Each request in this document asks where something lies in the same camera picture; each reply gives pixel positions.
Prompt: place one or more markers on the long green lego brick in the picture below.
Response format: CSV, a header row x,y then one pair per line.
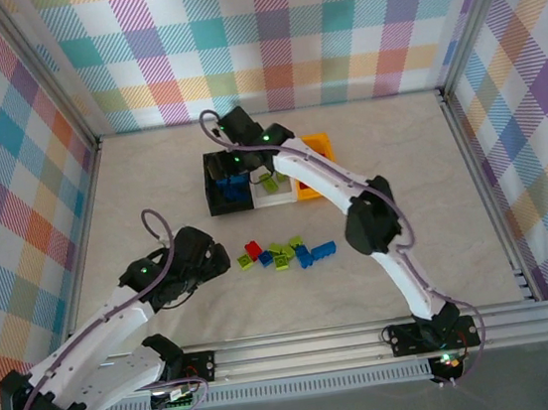
x,y
267,184

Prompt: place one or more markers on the white plastic bin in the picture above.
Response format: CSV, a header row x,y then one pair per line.
x,y
273,199

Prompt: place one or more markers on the black plastic bin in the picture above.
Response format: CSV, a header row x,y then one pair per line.
x,y
213,197

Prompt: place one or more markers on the orange plastic bin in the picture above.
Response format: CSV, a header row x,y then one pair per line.
x,y
318,142

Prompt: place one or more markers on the red lego brick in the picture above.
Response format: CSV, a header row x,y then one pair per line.
x,y
306,184
253,250

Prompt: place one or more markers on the long blue lego brick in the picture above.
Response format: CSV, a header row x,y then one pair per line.
x,y
323,250

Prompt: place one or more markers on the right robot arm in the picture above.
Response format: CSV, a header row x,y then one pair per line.
x,y
412,273

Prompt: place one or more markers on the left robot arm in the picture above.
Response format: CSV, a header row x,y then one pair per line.
x,y
94,332

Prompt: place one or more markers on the controller board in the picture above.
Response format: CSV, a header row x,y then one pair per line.
x,y
449,366
178,402

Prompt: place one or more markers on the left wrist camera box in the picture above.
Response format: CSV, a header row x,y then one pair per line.
x,y
217,259

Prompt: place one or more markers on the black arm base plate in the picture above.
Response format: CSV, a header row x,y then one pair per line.
x,y
405,339
204,366

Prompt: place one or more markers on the aluminium side rail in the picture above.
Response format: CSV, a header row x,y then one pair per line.
x,y
474,165
86,213

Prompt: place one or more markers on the wide aluminium base rail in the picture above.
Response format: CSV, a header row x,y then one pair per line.
x,y
298,357

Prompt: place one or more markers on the aluminium frame post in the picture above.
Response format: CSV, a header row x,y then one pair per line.
x,y
473,15
45,75

